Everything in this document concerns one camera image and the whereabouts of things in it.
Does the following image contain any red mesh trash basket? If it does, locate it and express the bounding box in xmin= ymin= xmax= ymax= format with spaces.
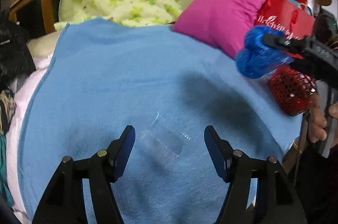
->
xmin=268 ymin=66 xmax=316 ymax=117

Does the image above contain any clear plastic wrapper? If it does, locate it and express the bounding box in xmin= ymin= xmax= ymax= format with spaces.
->
xmin=136 ymin=111 xmax=191 ymax=170

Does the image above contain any teal garment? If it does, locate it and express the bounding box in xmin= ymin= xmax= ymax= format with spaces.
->
xmin=0 ymin=135 xmax=14 ymax=207

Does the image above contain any black shiny jacket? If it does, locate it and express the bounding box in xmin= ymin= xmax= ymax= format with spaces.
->
xmin=0 ymin=20 xmax=35 ymax=84

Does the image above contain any pale pink bed sheet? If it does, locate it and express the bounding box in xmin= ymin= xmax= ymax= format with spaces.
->
xmin=6 ymin=54 xmax=53 ymax=223

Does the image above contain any blue fleece blanket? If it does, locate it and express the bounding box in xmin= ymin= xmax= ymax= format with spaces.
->
xmin=18 ymin=19 xmax=301 ymax=223

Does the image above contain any blue plastic bag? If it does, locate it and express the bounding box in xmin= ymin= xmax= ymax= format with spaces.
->
xmin=236 ymin=26 xmax=293 ymax=79

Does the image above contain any right hand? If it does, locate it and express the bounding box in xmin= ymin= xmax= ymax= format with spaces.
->
xmin=308 ymin=93 xmax=338 ymax=148

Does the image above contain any magenta pillow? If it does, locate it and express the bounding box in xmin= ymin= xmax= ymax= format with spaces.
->
xmin=173 ymin=0 xmax=266 ymax=59

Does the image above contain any red paper gift bag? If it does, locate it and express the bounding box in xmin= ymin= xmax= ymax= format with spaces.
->
xmin=254 ymin=0 xmax=315 ymax=39

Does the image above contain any cream pillow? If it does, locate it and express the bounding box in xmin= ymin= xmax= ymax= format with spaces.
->
xmin=27 ymin=31 xmax=61 ymax=58

